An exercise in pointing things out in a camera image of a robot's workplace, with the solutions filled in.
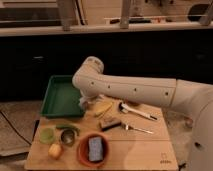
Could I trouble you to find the small metal cup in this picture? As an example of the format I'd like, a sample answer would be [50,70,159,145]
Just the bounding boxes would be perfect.
[61,129,75,146]

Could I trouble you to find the yellow apple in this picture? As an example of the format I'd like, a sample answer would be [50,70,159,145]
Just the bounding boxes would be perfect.
[48,144,63,159]

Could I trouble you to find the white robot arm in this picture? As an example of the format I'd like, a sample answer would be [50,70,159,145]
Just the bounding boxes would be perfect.
[72,56,213,171]

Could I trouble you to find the grey blue towel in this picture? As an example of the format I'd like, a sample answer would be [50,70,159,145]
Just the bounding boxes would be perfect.
[79,96,102,110]

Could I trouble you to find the blue grey sponge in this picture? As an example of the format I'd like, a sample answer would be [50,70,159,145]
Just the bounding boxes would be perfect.
[89,136,103,162]

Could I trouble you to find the black cable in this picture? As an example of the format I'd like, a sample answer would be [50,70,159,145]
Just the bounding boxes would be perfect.
[0,110,33,147]

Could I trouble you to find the wooden block brush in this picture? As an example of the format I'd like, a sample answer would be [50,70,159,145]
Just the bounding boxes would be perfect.
[99,117,121,131]

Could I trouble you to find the green plastic tray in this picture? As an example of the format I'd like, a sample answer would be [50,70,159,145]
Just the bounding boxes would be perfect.
[41,75,84,118]

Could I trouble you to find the light green plastic cup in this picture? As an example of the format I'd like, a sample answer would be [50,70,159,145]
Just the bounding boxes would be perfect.
[39,128,55,144]

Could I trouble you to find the orange plastic bowl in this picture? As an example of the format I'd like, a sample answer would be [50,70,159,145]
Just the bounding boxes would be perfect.
[77,133,109,168]

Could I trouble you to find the green pepper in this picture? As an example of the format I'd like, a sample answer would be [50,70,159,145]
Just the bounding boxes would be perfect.
[56,124,80,136]

